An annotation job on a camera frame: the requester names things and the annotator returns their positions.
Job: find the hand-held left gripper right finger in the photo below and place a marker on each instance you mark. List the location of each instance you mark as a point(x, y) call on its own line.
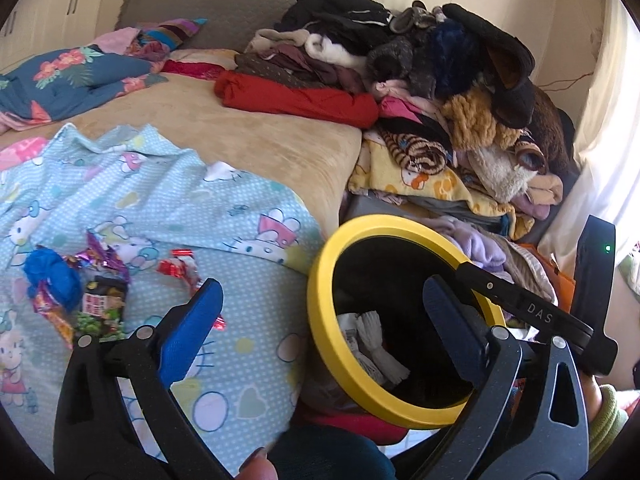
point(450, 330)

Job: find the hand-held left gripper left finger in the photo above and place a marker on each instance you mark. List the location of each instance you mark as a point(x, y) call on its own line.
point(190, 330)

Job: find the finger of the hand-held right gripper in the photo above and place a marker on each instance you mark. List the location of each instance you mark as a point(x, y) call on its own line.
point(480, 284)

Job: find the red foil wrapper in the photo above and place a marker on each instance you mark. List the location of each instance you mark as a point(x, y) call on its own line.
point(177, 262)

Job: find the dark green snack packet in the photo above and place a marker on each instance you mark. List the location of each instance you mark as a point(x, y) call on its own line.
point(102, 310)

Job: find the purple foil wrapper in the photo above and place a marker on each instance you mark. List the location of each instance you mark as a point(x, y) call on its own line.
point(105, 255)

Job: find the yellow-rimmed black trash bin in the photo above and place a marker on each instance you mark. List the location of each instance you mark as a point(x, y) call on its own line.
point(320, 290)

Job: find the orange red wrapper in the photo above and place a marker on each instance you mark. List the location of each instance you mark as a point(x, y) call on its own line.
point(50, 315)

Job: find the blue foam net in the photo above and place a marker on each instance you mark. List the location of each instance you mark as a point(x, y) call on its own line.
point(50, 275)

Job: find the person's right forearm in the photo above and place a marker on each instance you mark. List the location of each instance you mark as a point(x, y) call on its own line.
point(607, 415)

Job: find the person's left hand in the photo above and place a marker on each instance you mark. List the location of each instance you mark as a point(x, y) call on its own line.
point(257, 466)

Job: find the lavender fleece garment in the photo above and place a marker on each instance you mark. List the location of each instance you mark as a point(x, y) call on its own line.
point(475, 245)

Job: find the beige ribbed garment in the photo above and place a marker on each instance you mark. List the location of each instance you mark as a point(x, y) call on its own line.
point(525, 270)

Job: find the light blue cartoon sheet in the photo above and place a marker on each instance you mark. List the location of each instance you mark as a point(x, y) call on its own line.
point(250, 360)

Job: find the beige towel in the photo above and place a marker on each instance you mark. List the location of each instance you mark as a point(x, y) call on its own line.
point(545, 187)

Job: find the yellow cartoon blanket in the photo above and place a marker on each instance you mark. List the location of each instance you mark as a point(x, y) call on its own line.
point(425, 185)

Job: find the cream plush garment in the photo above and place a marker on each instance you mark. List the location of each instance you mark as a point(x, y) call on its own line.
point(500, 170)

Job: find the brown patterned knit sleeve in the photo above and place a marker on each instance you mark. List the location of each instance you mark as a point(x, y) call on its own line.
point(532, 155)

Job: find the tiger-striped cloth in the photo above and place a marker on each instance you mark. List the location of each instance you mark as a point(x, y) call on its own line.
point(415, 152)

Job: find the brown plush blanket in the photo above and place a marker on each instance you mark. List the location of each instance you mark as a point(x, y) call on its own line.
point(550, 125)

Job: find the white curtain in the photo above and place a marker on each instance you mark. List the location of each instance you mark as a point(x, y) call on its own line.
point(610, 110)

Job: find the tan knit sweater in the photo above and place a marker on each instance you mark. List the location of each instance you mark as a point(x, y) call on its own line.
point(475, 120)

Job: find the person's teal pants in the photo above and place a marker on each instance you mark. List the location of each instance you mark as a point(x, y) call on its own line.
point(340, 455)

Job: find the bright pink garment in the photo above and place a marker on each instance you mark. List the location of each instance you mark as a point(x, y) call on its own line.
point(400, 105)

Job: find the beige bed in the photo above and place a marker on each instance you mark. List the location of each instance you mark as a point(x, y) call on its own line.
point(260, 125)

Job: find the black fleece garment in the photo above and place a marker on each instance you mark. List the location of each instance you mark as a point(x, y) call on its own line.
point(500, 60)

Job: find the navy fuzzy garment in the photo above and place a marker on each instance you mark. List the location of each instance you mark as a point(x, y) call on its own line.
point(450, 50)

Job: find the grey dotted garment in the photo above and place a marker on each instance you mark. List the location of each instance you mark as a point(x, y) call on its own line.
point(395, 60)

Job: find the pink cartoon blanket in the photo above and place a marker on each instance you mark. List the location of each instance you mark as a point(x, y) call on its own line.
point(20, 152)

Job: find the red folded garment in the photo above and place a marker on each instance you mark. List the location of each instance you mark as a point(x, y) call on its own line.
point(300, 97)

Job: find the dark red cloth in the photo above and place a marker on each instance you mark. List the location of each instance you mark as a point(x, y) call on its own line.
point(192, 68)

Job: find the cream floral pillow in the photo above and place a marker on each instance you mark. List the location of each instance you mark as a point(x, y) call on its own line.
point(205, 55)

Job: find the white fleece garment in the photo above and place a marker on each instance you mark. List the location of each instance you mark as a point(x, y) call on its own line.
point(330, 52)

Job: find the grey fuzzy garment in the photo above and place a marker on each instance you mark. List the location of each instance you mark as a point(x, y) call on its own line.
point(415, 15)

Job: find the dark dotted garment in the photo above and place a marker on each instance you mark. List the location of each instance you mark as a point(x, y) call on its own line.
point(280, 67)

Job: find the blue floral quilt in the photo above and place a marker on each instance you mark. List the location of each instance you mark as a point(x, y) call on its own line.
point(65, 75)

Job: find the pale pink garment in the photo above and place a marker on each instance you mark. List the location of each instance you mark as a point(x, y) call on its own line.
point(115, 40)

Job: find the striped pillow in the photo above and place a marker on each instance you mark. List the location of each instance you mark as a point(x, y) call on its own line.
point(170, 30)

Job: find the black jacket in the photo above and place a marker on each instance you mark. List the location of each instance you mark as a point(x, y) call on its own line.
point(340, 10)

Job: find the grey quilted headboard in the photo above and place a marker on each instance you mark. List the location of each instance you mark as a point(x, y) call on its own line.
point(215, 10)

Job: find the white wardrobe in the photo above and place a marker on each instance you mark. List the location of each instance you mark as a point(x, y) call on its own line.
point(50, 5)

